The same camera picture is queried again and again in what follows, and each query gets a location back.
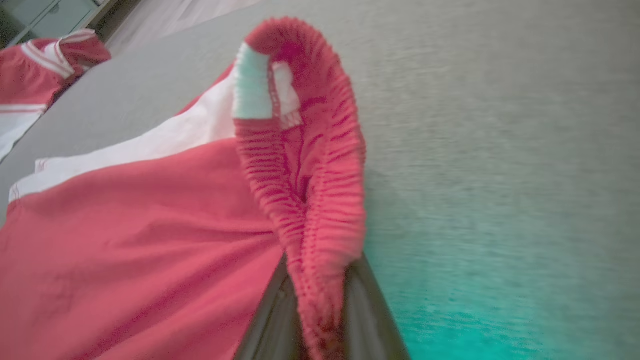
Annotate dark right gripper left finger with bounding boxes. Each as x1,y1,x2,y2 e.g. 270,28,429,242
234,254,304,360

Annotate red jersey with white sleeves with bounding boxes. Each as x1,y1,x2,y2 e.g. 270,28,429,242
0,28,112,163

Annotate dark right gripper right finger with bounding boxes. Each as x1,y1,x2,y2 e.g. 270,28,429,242
343,253,411,360

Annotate red shorts with white stripe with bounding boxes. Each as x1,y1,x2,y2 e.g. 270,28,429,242
0,17,368,360

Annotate large grey sofa seat cushion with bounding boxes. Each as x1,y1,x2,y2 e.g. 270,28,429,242
0,0,640,360

